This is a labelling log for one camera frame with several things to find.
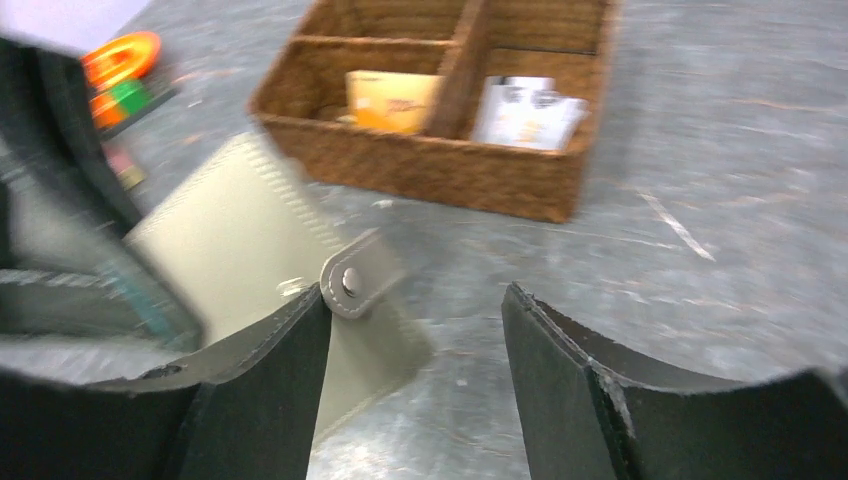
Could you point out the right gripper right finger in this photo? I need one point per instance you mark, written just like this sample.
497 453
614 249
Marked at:
591 408

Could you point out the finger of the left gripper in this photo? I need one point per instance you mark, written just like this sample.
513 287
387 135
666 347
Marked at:
65 266

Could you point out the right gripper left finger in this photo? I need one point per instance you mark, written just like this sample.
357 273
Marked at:
243 408

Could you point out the grey card holder wallet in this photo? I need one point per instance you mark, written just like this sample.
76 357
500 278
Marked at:
239 239

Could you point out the white cards in basket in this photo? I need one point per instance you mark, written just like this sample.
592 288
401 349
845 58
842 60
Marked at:
526 112

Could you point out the yellow card in basket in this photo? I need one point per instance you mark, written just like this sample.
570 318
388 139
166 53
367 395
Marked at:
391 101

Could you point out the green toy block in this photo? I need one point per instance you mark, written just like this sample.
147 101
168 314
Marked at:
131 95

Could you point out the orange plastic tape dispenser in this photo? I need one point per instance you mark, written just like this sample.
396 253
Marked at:
131 56

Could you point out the brown wicker divided basket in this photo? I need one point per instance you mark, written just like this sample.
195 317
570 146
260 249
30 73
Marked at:
301 99

